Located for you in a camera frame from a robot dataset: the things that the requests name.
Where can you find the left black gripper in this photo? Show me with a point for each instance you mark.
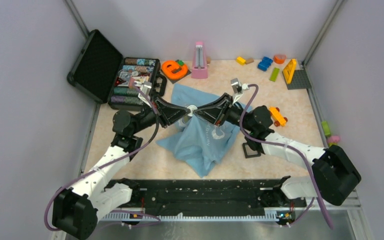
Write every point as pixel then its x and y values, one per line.
pixel 168 113

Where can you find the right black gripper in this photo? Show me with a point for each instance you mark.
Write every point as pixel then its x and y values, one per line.
pixel 216 112

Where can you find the light blue t-shirt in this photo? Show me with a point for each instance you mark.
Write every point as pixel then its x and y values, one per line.
pixel 198 143

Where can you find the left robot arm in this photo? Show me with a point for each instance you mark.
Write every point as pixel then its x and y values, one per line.
pixel 80 205

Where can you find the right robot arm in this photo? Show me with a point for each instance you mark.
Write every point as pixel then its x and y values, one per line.
pixel 332 175

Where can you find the pink metronome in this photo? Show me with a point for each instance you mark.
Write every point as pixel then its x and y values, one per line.
pixel 199 68

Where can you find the orange letter e toy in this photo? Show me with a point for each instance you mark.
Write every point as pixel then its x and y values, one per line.
pixel 173 71

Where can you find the yellow small toy brick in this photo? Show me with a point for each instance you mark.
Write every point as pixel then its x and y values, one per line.
pixel 240 60

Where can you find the brown small block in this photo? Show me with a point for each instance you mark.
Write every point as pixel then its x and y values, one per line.
pixel 249 61

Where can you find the orange toy car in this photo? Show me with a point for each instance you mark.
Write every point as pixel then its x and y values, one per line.
pixel 278 119

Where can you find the blue toy brick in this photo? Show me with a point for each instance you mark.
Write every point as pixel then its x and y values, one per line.
pixel 265 63

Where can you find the green toy brick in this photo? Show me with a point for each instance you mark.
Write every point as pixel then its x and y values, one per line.
pixel 274 74

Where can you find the orange small cup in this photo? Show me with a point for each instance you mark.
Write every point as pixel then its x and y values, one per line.
pixel 279 58

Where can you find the yellow triangular toy block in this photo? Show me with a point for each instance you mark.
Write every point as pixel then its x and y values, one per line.
pixel 288 71

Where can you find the black poker chip case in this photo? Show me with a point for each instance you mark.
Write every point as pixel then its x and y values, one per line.
pixel 103 73

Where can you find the grey building baseplate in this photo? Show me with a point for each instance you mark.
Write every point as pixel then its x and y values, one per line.
pixel 300 80

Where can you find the green pink toy pieces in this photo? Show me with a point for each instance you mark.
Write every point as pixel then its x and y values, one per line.
pixel 330 138

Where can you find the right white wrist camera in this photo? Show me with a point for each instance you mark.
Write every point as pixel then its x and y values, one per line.
pixel 238 89

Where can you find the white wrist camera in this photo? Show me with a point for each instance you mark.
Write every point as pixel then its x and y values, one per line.
pixel 144 93
pixel 238 89

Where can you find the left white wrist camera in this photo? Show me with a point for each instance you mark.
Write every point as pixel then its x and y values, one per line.
pixel 144 93

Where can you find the lower black square frame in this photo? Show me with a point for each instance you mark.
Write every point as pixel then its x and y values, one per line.
pixel 249 153

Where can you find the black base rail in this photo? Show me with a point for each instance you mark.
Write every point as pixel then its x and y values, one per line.
pixel 207 198

